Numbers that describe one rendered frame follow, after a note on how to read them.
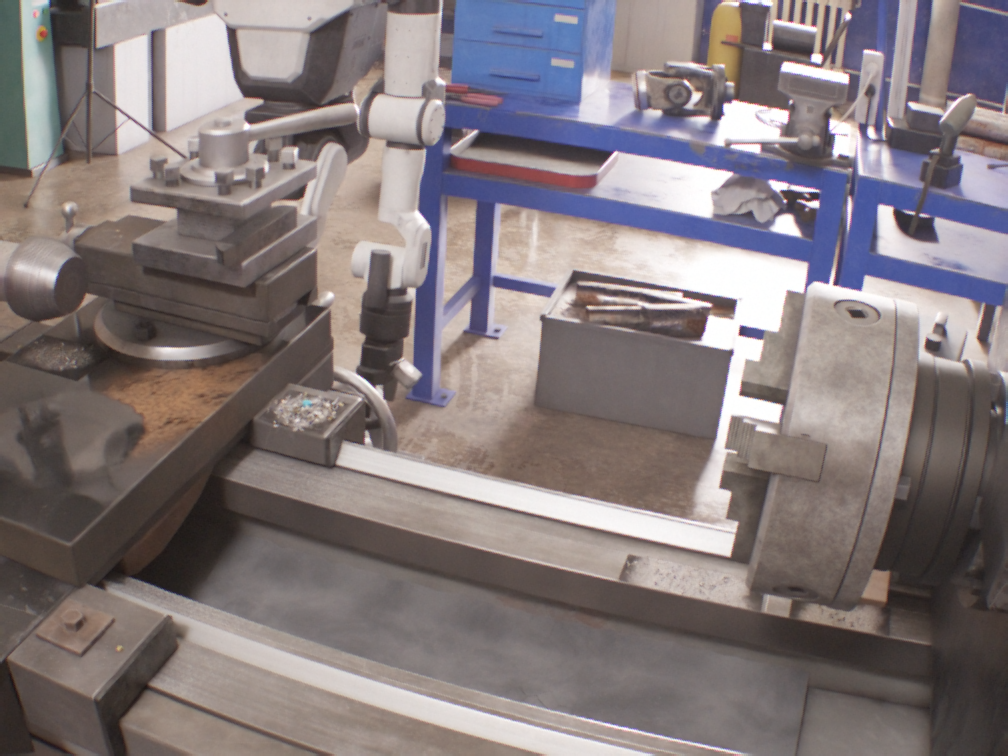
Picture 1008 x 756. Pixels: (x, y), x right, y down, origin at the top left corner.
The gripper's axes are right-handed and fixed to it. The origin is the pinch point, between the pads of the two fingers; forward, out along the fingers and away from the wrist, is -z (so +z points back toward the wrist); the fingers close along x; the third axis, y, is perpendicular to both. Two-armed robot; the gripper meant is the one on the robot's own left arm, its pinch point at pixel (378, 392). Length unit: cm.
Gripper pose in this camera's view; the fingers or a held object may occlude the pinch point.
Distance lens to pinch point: 193.0
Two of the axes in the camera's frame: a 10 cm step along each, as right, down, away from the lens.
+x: -2.9, 2.5, -9.3
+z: 1.3, -9.5, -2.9
